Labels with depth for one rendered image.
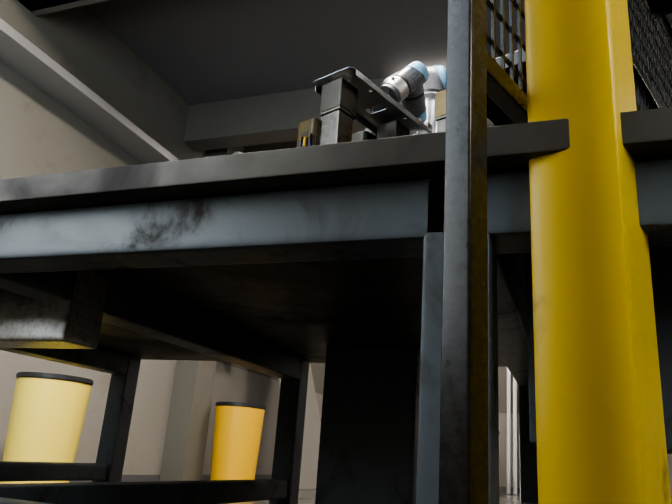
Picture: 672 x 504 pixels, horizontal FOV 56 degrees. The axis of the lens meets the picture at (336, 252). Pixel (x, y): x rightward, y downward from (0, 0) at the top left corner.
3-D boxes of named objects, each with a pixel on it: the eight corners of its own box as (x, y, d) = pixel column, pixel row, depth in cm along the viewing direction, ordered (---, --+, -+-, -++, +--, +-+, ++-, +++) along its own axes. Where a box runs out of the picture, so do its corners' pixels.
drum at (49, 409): (87, 501, 337) (109, 382, 356) (27, 503, 303) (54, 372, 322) (34, 494, 353) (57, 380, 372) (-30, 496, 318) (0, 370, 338)
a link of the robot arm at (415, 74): (432, 85, 200) (429, 60, 194) (411, 102, 195) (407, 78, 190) (413, 81, 205) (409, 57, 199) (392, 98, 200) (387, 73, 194)
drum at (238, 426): (195, 487, 515) (206, 400, 536) (219, 486, 554) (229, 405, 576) (243, 492, 502) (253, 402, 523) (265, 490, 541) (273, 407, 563)
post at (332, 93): (308, 227, 110) (321, 84, 119) (327, 235, 114) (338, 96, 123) (330, 222, 107) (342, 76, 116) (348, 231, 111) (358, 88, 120)
